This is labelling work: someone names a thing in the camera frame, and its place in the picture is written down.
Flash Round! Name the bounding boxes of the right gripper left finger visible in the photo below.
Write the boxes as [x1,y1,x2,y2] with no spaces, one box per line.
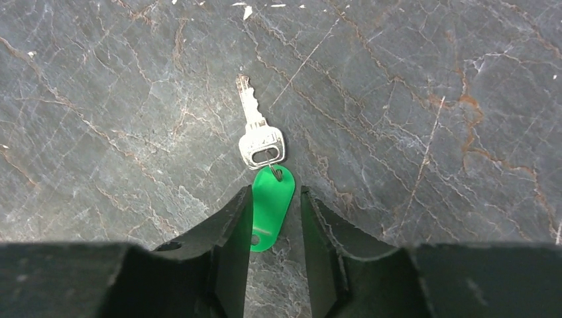
[1,186,253,317]

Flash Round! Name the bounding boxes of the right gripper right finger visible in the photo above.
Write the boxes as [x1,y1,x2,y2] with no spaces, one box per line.
[300,186,561,317]

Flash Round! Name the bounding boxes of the key with green tag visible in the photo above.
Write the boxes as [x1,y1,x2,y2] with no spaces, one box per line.
[235,74,296,252]

